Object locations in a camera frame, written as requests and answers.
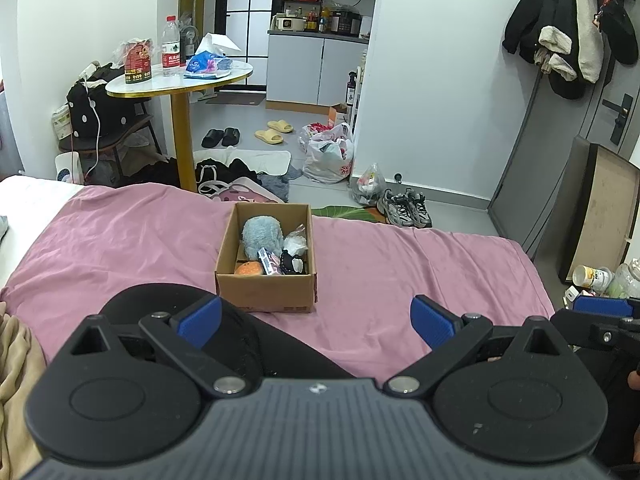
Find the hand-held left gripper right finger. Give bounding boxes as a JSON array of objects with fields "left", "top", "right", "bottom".
[{"left": 382, "top": 295, "right": 568, "bottom": 396}]

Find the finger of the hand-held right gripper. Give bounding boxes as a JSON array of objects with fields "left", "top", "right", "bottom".
[{"left": 550, "top": 295, "right": 640, "bottom": 348}]

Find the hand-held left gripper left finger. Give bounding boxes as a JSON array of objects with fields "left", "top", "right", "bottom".
[{"left": 70, "top": 295, "right": 253, "bottom": 396}]

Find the brown cardboard box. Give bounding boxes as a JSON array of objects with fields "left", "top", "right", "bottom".
[{"left": 215, "top": 202, "right": 318, "bottom": 314}]

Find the black sock with white label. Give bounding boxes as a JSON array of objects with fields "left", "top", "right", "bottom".
[{"left": 280, "top": 250, "right": 308, "bottom": 276}]

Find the clear plastic bag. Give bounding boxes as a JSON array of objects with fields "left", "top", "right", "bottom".
[{"left": 282, "top": 224, "right": 308, "bottom": 256}]

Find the clear glass jar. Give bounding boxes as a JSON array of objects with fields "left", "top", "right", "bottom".
[{"left": 607, "top": 260, "right": 640, "bottom": 301}]

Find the leaning wooden board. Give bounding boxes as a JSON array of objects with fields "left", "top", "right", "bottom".
[{"left": 557, "top": 135, "right": 640, "bottom": 286}]

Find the pink bed sheet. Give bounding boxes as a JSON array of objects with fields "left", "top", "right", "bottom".
[{"left": 0, "top": 184, "right": 556, "bottom": 381}]

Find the light blue plush toy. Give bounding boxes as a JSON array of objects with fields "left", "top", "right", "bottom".
[{"left": 241, "top": 216, "right": 285, "bottom": 261}]

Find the grey sneaker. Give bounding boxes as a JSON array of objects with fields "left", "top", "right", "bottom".
[
  {"left": 405, "top": 188, "right": 433, "bottom": 228},
  {"left": 376, "top": 189, "right": 416, "bottom": 227}
]

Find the pink tote bag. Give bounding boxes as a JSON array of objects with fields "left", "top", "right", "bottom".
[{"left": 198, "top": 177, "right": 286, "bottom": 205}]

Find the green leaf floor mat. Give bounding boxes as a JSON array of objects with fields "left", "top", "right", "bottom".
[{"left": 312, "top": 203, "right": 396, "bottom": 224}]

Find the clear trash bag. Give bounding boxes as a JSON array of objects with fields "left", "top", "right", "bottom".
[{"left": 349, "top": 162, "right": 387, "bottom": 207}]

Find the black clothes pile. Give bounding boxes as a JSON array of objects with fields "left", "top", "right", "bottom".
[{"left": 194, "top": 158, "right": 263, "bottom": 193}]

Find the grey cloth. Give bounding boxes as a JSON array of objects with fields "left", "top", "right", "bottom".
[{"left": 260, "top": 172, "right": 293, "bottom": 203}]

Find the grey door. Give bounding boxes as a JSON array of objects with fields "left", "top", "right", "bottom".
[{"left": 487, "top": 40, "right": 640, "bottom": 241}]

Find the white floor mat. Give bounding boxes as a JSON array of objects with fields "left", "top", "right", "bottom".
[{"left": 192, "top": 146, "right": 292, "bottom": 177}]

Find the beige blanket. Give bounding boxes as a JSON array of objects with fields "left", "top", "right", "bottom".
[{"left": 0, "top": 300, "right": 51, "bottom": 480}]

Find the white plastic shopping bag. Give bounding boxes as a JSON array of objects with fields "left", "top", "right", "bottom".
[{"left": 299, "top": 122, "right": 356, "bottom": 184}]

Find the white round device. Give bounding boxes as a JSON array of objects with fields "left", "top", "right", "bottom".
[{"left": 54, "top": 152, "right": 85, "bottom": 186}]

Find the dark stool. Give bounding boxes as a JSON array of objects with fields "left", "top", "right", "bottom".
[{"left": 59, "top": 112, "right": 163, "bottom": 171}]

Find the white bedding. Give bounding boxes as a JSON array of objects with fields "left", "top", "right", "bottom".
[{"left": 0, "top": 175, "right": 86, "bottom": 291}]

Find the dark door mat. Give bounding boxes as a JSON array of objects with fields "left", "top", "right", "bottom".
[{"left": 205, "top": 92, "right": 267, "bottom": 107}]

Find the black polka-dot bag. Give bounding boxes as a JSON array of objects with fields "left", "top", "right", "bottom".
[{"left": 66, "top": 66, "right": 151, "bottom": 138}]

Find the white gold-edged round table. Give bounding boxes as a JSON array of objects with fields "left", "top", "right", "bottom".
[{"left": 105, "top": 59, "right": 254, "bottom": 193}]

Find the white paper packet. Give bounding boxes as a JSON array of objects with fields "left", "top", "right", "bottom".
[{"left": 51, "top": 105, "right": 71, "bottom": 142}]

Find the blue tissue packet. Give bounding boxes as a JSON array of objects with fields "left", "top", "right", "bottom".
[{"left": 183, "top": 52, "right": 233, "bottom": 79}]

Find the red snack bag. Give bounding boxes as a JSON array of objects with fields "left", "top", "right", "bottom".
[{"left": 124, "top": 40, "right": 153, "bottom": 85}]

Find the black and cream hanging coat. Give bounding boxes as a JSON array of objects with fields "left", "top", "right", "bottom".
[{"left": 537, "top": 0, "right": 640, "bottom": 101}]

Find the grey kitchen cabinet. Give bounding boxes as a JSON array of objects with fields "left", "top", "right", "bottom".
[{"left": 266, "top": 30, "right": 371, "bottom": 108}]

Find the clear water bottle red label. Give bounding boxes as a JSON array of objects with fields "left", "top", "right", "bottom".
[{"left": 161, "top": 15, "right": 181, "bottom": 78}]

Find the white tissue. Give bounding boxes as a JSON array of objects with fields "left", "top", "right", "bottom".
[{"left": 194, "top": 32, "right": 242, "bottom": 56}]

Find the black hanging jacket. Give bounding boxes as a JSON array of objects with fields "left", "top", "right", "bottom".
[{"left": 502, "top": 0, "right": 576, "bottom": 63}]

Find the black framed sliding door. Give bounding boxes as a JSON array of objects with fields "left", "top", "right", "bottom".
[{"left": 215, "top": 0, "right": 278, "bottom": 61}]

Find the black door handle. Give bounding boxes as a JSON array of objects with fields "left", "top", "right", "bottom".
[{"left": 602, "top": 92, "right": 636, "bottom": 147}]

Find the white charging cable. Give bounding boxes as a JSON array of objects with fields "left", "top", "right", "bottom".
[{"left": 75, "top": 77, "right": 101, "bottom": 181}]

